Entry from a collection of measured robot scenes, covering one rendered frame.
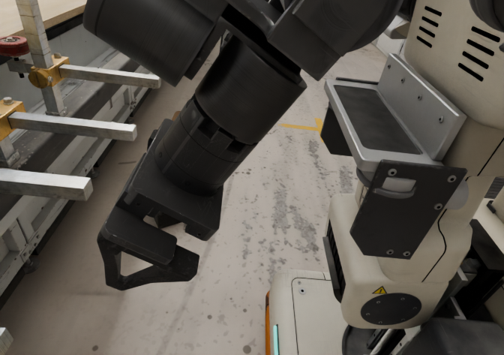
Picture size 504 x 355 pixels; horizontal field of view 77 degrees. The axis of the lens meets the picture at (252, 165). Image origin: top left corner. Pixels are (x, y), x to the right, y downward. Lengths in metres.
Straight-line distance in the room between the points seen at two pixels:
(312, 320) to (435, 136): 0.81
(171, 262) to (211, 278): 1.26
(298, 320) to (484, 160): 0.78
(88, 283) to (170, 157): 1.34
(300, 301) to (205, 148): 0.97
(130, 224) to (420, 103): 0.38
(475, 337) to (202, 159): 0.57
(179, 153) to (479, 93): 0.33
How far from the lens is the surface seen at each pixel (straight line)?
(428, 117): 0.45
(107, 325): 1.42
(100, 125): 0.85
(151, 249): 0.21
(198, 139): 0.21
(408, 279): 0.60
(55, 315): 1.50
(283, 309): 1.12
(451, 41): 0.49
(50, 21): 1.44
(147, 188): 0.21
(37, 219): 1.61
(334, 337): 1.12
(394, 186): 0.40
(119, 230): 0.21
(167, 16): 0.18
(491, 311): 0.80
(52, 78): 1.08
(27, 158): 1.00
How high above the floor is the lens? 1.23
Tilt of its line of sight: 36 degrees down
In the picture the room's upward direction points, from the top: 9 degrees clockwise
